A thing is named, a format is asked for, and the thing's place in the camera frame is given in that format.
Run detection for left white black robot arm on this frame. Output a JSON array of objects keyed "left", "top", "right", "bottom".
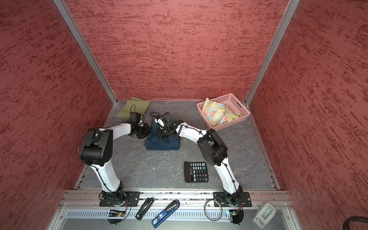
[{"left": 78, "top": 122, "right": 150, "bottom": 207}]

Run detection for grey coiled cable ring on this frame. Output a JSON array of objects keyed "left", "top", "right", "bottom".
[{"left": 204, "top": 199, "right": 223, "bottom": 222}]

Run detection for left small circuit board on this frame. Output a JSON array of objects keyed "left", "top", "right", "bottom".
[{"left": 108, "top": 209, "right": 127, "bottom": 218}]

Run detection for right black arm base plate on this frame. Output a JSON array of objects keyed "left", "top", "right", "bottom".
[{"left": 213, "top": 192, "right": 252, "bottom": 208}]

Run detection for blue black stapler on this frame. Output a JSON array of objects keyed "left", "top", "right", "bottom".
[{"left": 151, "top": 200, "right": 180, "bottom": 229}]

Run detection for pastel patterned cloth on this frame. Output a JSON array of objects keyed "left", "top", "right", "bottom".
[{"left": 202, "top": 98, "right": 242, "bottom": 127}]

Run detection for grey plastic dispenser box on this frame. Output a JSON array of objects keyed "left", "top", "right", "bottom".
[{"left": 252, "top": 202, "right": 277, "bottom": 229}]

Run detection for pink plastic basket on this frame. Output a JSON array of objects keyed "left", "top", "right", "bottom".
[{"left": 197, "top": 93, "right": 250, "bottom": 131}]

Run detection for right small circuit board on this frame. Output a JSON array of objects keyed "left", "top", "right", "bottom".
[{"left": 226, "top": 210, "right": 244, "bottom": 225}]

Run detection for black desk calculator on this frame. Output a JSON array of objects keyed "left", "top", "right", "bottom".
[{"left": 184, "top": 162, "right": 209, "bottom": 183}]

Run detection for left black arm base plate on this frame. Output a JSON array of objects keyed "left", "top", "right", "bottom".
[{"left": 99, "top": 191, "right": 140, "bottom": 208}]

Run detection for small circuit board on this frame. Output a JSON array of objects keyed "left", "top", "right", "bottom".
[
  {"left": 108, "top": 209, "right": 127, "bottom": 218},
  {"left": 226, "top": 210, "right": 244, "bottom": 225}
]

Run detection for blue denim skirt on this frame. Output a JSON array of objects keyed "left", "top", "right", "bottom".
[{"left": 144, "top": 120, "right": 180, "bottom": 150}]

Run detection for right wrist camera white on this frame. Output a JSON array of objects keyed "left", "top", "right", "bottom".
[{"left": 155, "top": 117, "right": 165, "bottom": 128}]

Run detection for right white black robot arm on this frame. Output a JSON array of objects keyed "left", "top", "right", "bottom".
[{"left": 149, "top": 112, "right": 243, "bottom": 207}]

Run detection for olive green skirt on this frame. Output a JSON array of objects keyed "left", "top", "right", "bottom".
[{"left": 117, "top": 97, "right": 151, "bottom": 120}]

